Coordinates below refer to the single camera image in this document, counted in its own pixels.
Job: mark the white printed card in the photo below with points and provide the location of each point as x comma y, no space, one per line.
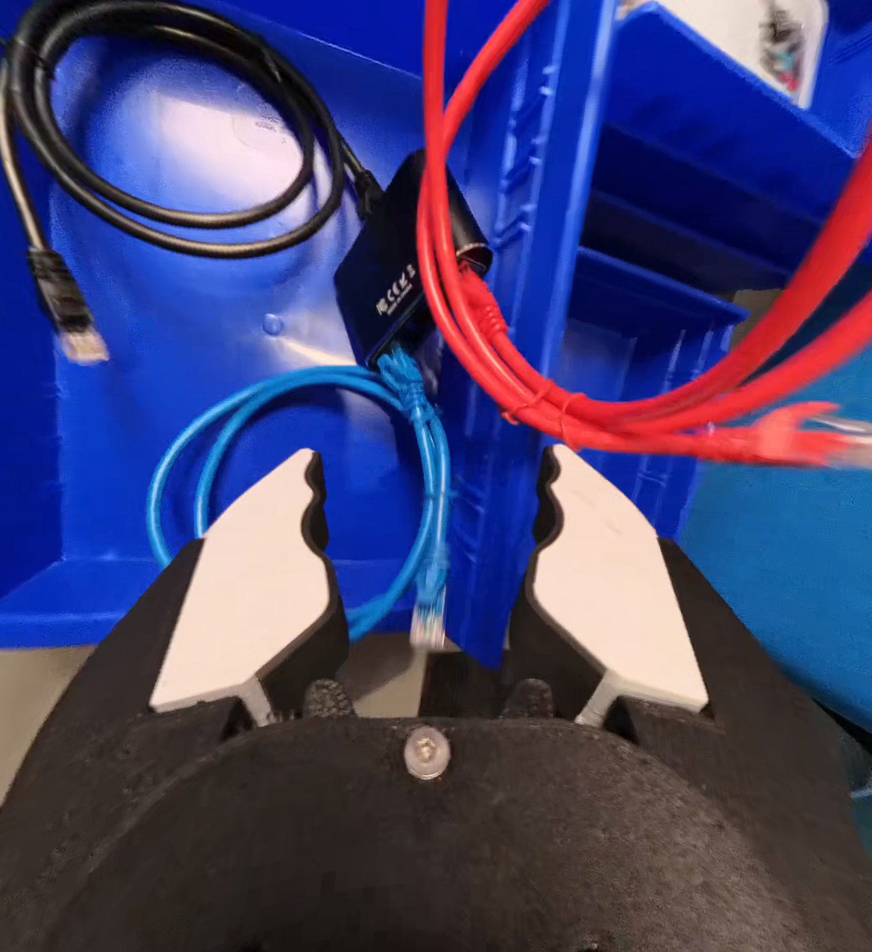
734,52

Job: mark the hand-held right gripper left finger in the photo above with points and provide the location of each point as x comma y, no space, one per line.
243,595

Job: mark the black ethernet hub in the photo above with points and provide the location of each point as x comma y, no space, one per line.
392,253

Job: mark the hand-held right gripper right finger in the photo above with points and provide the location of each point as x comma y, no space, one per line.
615,595

